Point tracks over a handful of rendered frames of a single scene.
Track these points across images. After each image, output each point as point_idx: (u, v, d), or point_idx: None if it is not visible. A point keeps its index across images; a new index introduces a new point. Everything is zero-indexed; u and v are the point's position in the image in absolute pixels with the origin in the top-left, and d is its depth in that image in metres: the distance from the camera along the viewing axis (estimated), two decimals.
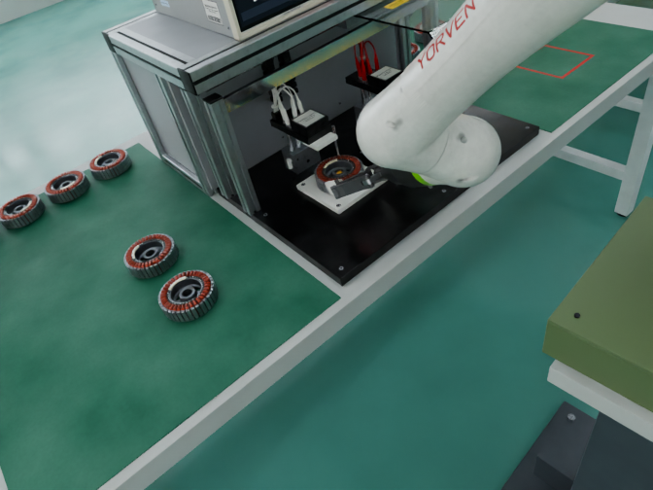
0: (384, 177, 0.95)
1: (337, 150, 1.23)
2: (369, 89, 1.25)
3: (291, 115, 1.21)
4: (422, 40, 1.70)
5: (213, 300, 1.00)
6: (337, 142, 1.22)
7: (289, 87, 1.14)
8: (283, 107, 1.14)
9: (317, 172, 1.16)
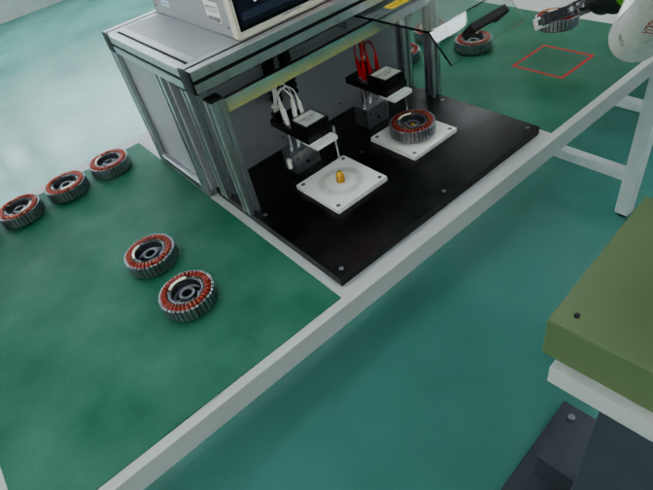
0: (586, 7, 1.23)
1: (337, 150, 1.23)
2: (369, 89, 1.25)
3: (291, 115, 1.21)
4: (422, 40, 1.70)
5: (213, 300, 1.00)
6: (337, 142, 1.22)
7: (289, 87, 1.14)
8: (283, 107, 1.14)
9: (537, 15, 1.40)
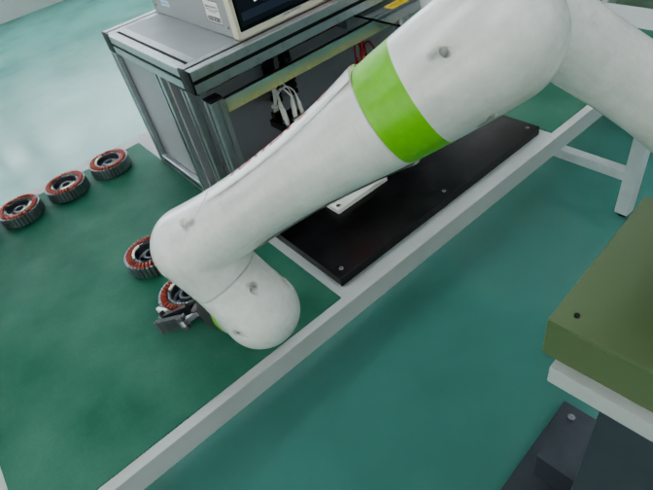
0: (201, 317, 0.86)
1: None
2: None
3: (291, 115, 1.21)
4: None
5: None
6: None
7: (289, 87, 1.14)
8: (283, 107, 1.14)
9: None
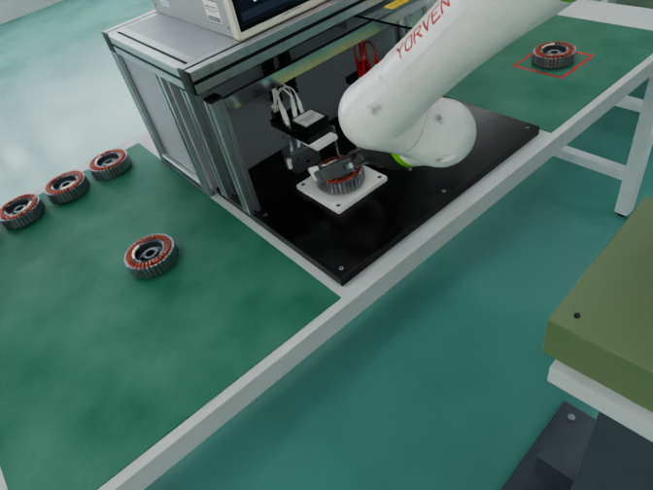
0: (365, 160, 0.98)
1: (337, 150, 1.23)
2: None
3: (291, 115, 1.21)
4: None
5: (362, 179, 1.15)
6: (337, 142, 1.22)
7: (289, 87, 1.14)
8: (283, 107, 1.14)
9: (535, 50, 1.46)
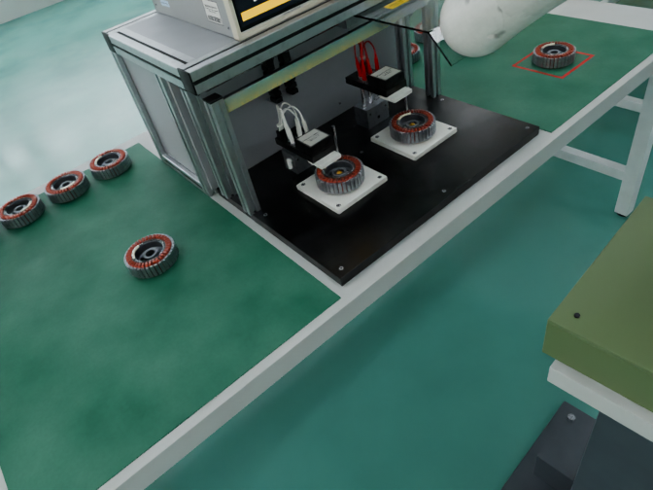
0: None
1: (337, 150, 1.23)
2: (369, 89, 1.25)
3: (295, 133, 1.24)
4: (422, 40, 1.70)
5: (362, 179, 1.15)
6: (337, 142, 1.22)
7: (293, 107, 1.18)
8: (288, 126, 1.17)
9: (535, 50, 1.46)
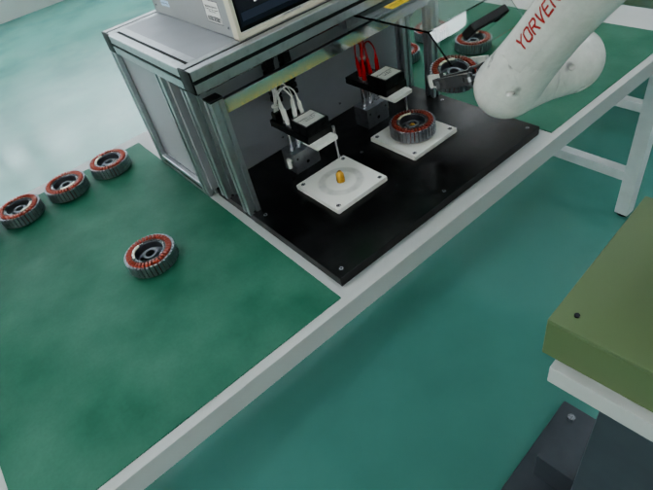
0: None
1: (337, 150, 1.23)
2: (369, 89, 1.25)
3: (291, 115, 1.21)
4: (422, 40, 1.70)
5: None
6: (337, 142, 1.22)
7: (289, 87, 1.14)
8: (283, 107, 1.14)
9: None
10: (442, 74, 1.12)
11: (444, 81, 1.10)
